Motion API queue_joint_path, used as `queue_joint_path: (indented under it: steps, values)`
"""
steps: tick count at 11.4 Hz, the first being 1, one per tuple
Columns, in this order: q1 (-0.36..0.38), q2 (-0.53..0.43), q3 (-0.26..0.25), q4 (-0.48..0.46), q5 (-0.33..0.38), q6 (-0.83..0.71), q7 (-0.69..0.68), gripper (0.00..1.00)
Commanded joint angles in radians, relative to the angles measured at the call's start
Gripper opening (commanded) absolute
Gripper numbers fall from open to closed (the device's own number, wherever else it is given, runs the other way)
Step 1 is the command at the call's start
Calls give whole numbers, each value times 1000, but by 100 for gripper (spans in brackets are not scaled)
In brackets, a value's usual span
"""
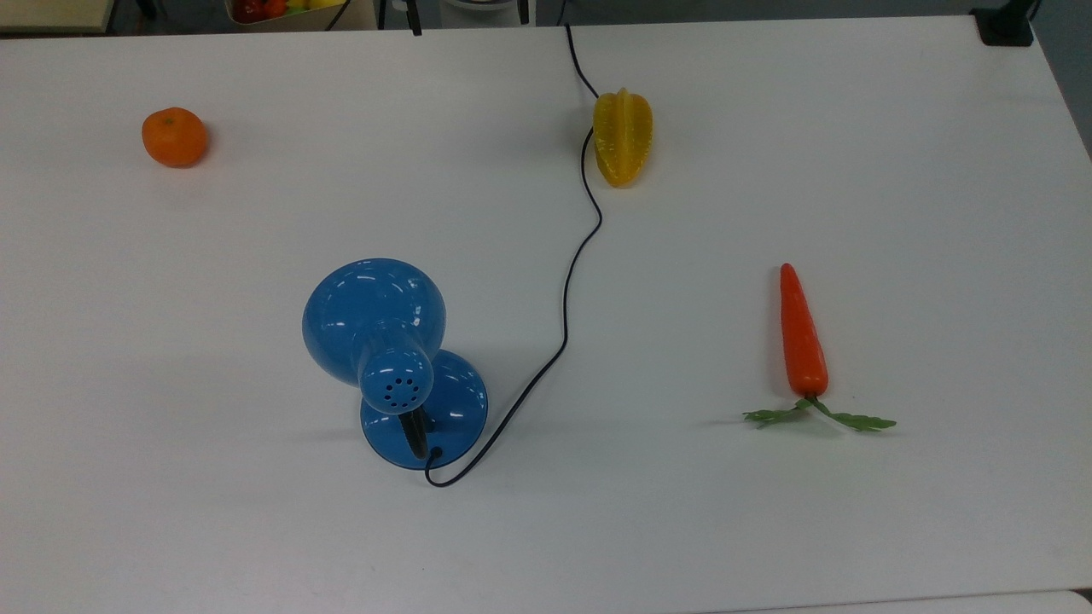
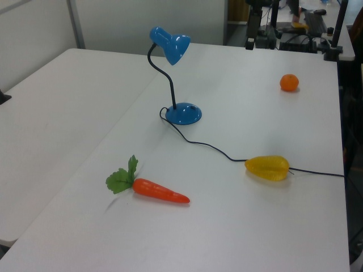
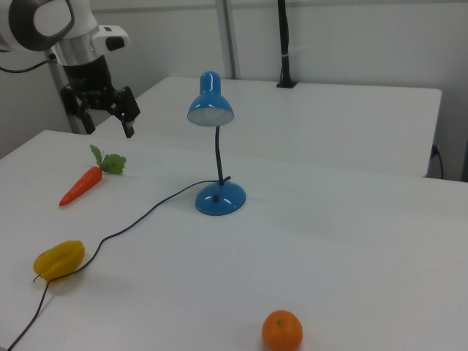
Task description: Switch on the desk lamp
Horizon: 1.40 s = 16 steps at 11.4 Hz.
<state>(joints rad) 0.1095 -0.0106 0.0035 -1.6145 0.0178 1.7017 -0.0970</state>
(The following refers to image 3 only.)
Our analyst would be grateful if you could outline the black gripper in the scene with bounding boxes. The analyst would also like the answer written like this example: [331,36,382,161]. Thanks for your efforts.
[60,54,142,139]

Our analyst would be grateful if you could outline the blue desk lamp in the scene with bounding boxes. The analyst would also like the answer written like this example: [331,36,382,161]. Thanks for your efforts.
[186,70,246,216]

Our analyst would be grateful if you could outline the orange toy carrot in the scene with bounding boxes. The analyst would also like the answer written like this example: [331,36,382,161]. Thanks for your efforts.
[58,144,127,208]

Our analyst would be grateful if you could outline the yellow toy starfruit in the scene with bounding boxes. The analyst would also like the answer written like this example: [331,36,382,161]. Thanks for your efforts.
[32,240,86,284]

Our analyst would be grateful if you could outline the black pole with clamp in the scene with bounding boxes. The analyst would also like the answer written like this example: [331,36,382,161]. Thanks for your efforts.
[276,0,299,89]

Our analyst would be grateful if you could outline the orange toy mandarin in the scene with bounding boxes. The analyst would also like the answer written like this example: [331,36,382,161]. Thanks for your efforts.
[261,309,304,351]

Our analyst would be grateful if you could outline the grey aluminium corner post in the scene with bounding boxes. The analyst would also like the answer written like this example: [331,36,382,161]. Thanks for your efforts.
[44,50,89,135]

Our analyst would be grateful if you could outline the dark robot gripper cable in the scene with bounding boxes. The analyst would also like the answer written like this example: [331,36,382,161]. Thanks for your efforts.
[0,53,59,75]

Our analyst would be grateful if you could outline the dark lamp power cable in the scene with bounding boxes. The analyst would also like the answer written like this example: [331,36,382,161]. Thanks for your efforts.
[6,178,232,351]

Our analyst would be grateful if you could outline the grey wall partition post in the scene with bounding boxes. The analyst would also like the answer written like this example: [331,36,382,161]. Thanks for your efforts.
[214,0,243,80]

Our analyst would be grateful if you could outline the black plug with cable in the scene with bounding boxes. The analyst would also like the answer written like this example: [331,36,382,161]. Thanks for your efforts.
[431,144,445,180]

